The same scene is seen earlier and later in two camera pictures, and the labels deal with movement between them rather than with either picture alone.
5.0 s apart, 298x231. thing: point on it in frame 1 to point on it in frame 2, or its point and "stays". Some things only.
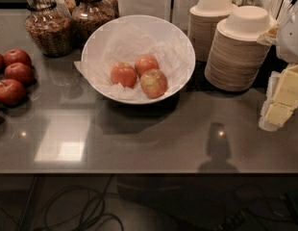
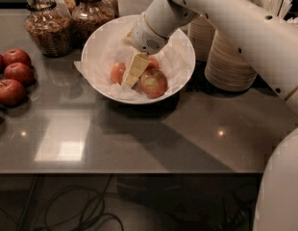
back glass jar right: x=111 y=3 stays
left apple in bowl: x=123 y=72 stays
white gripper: x=292 y=39 to x=144 y=37
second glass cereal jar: x=91 y=12 stays
